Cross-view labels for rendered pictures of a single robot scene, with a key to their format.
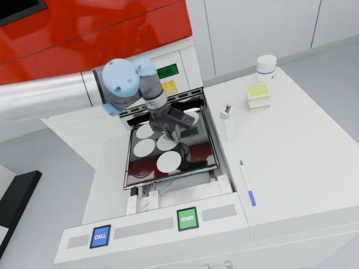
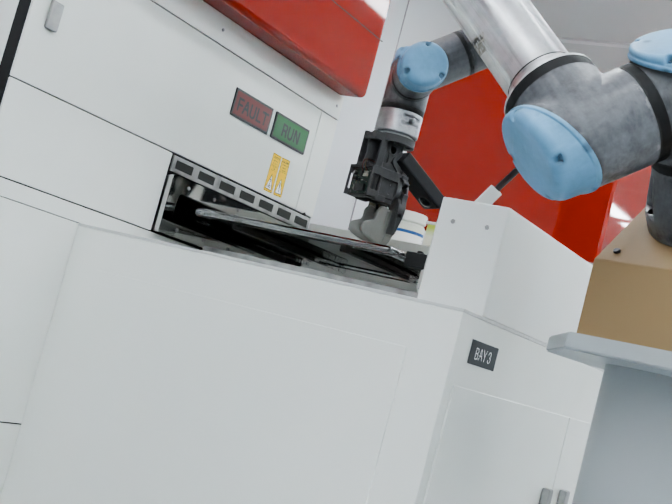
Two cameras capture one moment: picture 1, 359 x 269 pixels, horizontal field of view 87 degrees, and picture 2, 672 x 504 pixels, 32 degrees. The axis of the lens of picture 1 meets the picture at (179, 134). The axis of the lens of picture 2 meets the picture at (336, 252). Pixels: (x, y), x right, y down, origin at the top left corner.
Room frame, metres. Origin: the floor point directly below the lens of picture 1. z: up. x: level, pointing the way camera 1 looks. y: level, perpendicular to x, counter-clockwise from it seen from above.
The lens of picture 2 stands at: (-0.07, 1.87, 0.72)
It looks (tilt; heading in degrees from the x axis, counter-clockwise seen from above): 5 degrees up; 290
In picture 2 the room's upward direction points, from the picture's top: 15 degrees clockwise
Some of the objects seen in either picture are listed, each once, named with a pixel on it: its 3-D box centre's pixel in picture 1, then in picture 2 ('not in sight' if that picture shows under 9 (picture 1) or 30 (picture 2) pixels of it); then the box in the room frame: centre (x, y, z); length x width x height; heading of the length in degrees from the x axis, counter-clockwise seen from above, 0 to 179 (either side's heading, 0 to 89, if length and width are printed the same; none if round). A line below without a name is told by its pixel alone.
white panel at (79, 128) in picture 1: (119, 101); (192, 133); (0.84, 0.21, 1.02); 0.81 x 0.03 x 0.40; 79
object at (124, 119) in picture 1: (163, 112); (238, 232); (0.79, 0.04, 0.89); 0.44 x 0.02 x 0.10; 79
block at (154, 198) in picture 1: (154, 203); not in sight; (0.33, 0.17, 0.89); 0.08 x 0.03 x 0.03; 169
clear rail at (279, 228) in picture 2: (129, 152); (290, 230); (0.61, 0.24, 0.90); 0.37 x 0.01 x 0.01; 169
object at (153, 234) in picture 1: (153, 235); (533, 293); (0.23, 0.19, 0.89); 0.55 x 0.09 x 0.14; 79
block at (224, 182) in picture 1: (225, 187); not in sight; (0.29, -0.07, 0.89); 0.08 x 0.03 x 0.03; 169
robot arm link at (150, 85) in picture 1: (145, 79); (410, 82); (0.55, 0.03, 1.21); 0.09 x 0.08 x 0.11; 115
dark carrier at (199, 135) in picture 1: (167, 141); (344, 254); (0.58, 0.06, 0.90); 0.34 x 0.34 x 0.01; 80
